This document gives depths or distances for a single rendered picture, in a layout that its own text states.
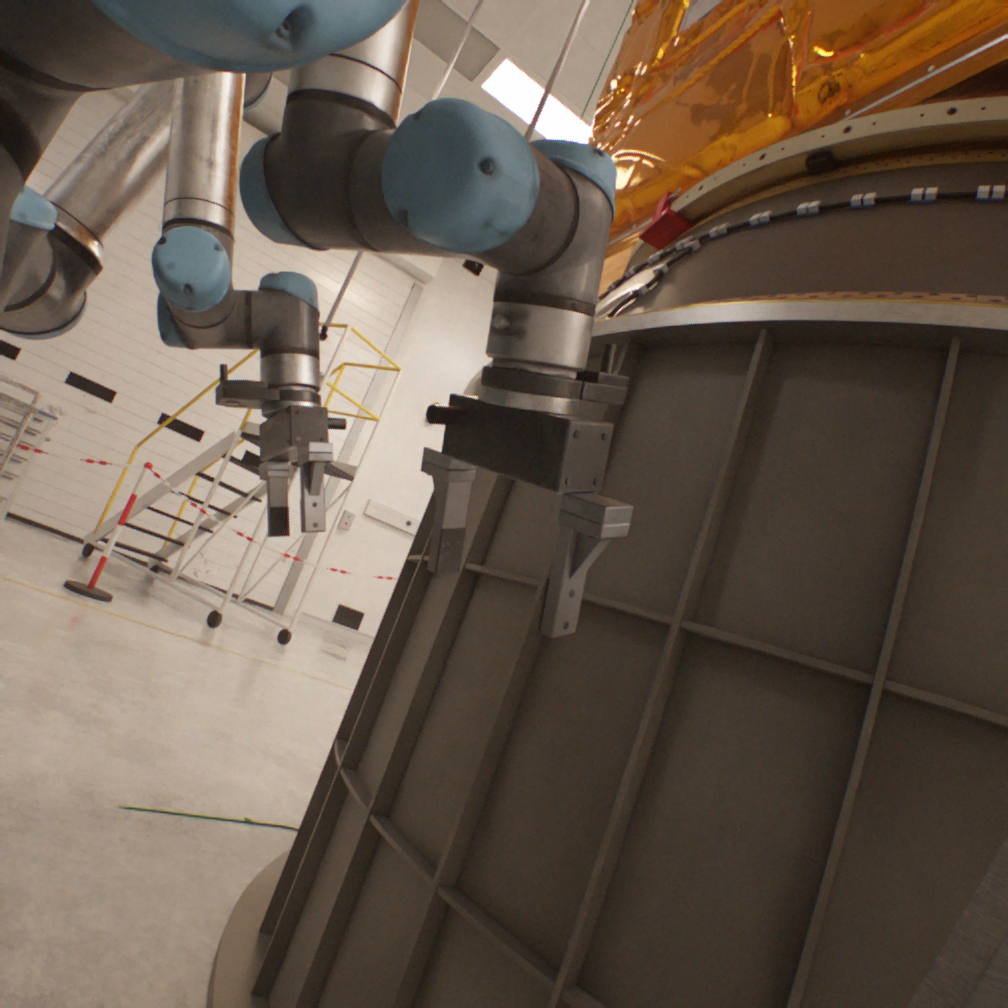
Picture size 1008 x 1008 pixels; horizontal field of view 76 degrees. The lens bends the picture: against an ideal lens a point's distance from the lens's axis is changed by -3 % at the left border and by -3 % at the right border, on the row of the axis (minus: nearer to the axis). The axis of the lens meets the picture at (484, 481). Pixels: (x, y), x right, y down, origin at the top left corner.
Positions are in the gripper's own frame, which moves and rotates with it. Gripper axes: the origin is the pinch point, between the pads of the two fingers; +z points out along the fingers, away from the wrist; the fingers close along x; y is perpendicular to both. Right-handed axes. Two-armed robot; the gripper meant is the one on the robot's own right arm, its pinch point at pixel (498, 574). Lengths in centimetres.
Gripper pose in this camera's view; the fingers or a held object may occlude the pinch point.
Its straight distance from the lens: 53.0
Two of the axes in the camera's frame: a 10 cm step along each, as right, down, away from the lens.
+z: -1.6, 9.7, 1.7
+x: 6.5, 2.3, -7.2
